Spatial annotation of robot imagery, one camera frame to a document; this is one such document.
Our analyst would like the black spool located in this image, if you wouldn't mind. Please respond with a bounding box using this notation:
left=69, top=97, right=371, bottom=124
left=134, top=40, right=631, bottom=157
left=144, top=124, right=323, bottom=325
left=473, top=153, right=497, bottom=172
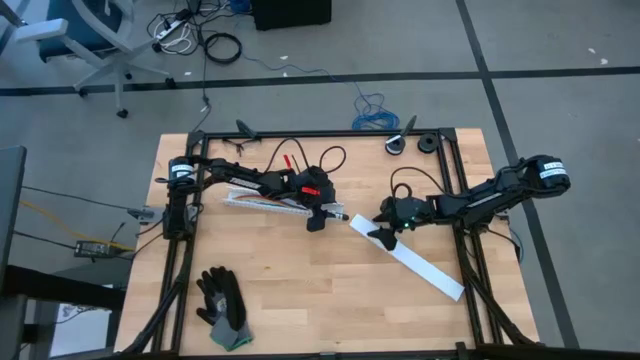
left=416, top=132, right=440, bottom=155

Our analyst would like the yellow floor cable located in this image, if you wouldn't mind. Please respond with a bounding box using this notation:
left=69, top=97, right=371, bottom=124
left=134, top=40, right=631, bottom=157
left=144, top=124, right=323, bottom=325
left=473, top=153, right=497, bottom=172
left=19, top=199, right=136, bottom=252

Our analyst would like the blue floor cable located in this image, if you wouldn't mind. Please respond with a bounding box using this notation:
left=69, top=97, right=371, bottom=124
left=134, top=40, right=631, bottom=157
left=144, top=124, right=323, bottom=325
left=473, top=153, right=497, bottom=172
left=238, top=52, right=401, bottom=132

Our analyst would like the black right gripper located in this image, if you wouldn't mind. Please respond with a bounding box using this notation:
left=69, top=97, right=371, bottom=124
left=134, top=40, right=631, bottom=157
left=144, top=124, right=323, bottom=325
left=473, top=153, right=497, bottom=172
left=366, top=195, right=435, bottom=252

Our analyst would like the dark grey cabinet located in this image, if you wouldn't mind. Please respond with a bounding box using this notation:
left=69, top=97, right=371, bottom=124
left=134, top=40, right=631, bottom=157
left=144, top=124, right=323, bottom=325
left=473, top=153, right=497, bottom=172
left=0, top=144, right=28, bottom=296

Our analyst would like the black desk edge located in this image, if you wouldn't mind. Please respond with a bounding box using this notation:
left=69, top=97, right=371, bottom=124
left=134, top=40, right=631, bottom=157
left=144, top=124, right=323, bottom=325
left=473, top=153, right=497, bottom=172
left=0, top=263, right=127, bottom=312

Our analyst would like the green cable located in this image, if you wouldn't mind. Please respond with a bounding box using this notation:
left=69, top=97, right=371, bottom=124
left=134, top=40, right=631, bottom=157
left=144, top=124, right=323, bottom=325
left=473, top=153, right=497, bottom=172
left=233, top=193, right=304, bottom=207

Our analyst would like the teal office chair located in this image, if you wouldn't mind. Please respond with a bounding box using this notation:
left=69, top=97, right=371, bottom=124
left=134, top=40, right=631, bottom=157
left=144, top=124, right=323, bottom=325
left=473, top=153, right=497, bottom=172
left=0, top=0, right=177, bottom=120

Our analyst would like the black grey work glove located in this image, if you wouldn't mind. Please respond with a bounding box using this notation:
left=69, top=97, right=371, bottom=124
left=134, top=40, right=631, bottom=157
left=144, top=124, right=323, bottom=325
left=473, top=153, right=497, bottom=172
left=195, top=265, right=248, bottom=331
left=195, top=292, right=255, bottom=353

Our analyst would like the black power adapter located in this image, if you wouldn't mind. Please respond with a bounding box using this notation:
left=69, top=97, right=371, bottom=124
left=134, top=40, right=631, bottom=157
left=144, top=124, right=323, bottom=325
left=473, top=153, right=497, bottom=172
left=73, top=239, right=114, bottom=261

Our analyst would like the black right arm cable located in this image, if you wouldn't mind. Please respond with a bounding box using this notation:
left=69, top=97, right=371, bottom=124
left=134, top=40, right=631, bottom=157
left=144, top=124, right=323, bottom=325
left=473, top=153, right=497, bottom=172
left=389, top=166, right=449, bottom=200

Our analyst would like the black floor cable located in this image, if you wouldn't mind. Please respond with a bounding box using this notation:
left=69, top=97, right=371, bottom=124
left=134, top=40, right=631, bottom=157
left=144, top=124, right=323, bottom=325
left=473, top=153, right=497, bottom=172
left=189, top=19, right=214, bottom=135

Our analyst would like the black box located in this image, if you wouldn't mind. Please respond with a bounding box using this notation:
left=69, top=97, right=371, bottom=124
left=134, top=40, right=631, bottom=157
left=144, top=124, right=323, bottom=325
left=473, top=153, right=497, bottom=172
left=249, top=0, right=333, bottom=32

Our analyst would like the white slotted cable duct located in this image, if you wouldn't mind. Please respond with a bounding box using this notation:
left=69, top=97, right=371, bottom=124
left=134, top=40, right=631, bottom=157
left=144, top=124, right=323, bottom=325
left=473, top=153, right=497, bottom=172
left=222, top=187, right=347, bottom=222

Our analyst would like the black coiled cable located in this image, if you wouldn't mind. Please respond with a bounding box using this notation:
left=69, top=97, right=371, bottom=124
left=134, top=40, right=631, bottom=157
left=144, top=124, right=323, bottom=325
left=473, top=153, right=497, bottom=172
left=203, top=31, right=244, bottom=65

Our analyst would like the white power strip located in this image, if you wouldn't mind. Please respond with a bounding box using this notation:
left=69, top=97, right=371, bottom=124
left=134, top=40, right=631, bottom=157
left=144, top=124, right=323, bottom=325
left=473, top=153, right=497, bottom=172
left=153, top=8, right=194, bottom=42

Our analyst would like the white duct cover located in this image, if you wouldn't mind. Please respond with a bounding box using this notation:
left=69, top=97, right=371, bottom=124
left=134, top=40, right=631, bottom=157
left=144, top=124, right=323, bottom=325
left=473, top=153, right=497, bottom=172
left=348, top=213, right=466, bottom=303

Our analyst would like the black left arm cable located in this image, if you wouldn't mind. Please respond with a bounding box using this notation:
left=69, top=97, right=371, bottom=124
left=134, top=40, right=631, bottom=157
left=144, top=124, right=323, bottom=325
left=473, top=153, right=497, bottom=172
left=264, top=136, right=348, bottom=176

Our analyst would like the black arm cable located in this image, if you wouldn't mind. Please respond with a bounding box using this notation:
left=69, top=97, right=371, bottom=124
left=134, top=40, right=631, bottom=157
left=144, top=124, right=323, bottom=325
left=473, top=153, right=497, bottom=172
left=264, top=136, right=348, bottom=176
left=389, top=166, right=449, bottom=200

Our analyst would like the black angled frame strut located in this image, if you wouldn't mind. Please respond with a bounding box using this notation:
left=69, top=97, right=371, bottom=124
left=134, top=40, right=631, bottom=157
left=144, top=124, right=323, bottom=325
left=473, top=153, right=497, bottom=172
left=234, top=118, right=262, bottom=142
left=398, top=114, right=419, bottom=139

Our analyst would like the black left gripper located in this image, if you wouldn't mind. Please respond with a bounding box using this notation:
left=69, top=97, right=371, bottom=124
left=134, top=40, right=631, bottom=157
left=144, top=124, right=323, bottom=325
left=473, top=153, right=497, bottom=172
left=294, top=165, right=337, bottom=233

